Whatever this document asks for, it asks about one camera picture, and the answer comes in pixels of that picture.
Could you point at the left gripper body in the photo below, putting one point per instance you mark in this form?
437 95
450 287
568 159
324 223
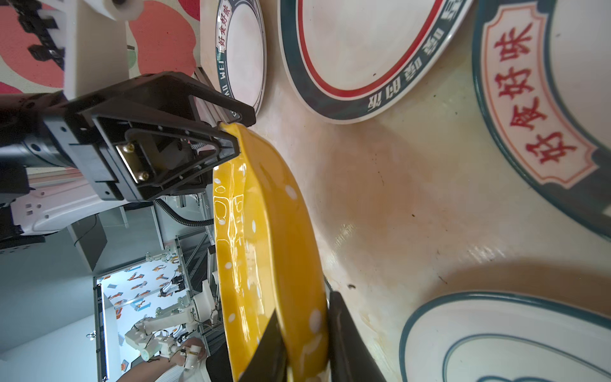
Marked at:
47 130

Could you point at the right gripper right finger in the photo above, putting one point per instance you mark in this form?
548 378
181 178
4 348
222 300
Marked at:
350 359

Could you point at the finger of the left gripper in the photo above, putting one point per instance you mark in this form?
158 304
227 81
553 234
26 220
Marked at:
159 101
150 163

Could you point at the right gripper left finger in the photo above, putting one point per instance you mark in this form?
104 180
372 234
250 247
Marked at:
270 359

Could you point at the yellow polka dot plate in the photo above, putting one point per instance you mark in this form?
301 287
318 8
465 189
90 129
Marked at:
268 260

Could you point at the red and green ringed plate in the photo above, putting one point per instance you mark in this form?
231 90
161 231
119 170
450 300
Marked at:
349 61

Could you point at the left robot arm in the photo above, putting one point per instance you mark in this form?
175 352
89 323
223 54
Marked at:
88 41

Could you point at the large green rim lettered plate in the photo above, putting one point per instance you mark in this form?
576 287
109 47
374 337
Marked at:
241 51

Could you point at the white plate black flower emblem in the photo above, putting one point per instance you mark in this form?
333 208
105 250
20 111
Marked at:
494 336

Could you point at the small green rim lettered plate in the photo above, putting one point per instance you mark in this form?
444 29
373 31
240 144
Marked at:
542 78

